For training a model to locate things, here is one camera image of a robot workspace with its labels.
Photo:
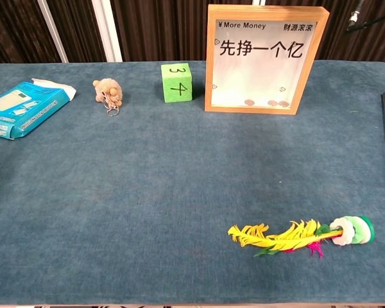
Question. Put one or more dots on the wooden coin bank frame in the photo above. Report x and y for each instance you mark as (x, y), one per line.
(260, 64)

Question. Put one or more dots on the thin grey frame beam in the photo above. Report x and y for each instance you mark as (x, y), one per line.
(53, 32)

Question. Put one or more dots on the blue cardboard box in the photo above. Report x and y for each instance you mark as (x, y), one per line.
(22, 109)

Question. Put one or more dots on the yellow feather shuttlecock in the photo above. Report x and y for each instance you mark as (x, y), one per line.
(285, 240)

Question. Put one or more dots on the blue table cloth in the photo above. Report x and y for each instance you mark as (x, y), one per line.
(131, 192)

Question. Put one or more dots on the green foam number cube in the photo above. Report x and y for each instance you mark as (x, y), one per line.
(176, 83)

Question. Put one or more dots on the white aluminium frame beam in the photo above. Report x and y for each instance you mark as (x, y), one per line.
(260, 2)
(107, 32)

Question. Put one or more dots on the dark pleated curtain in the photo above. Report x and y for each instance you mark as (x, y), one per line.
(157, 29)

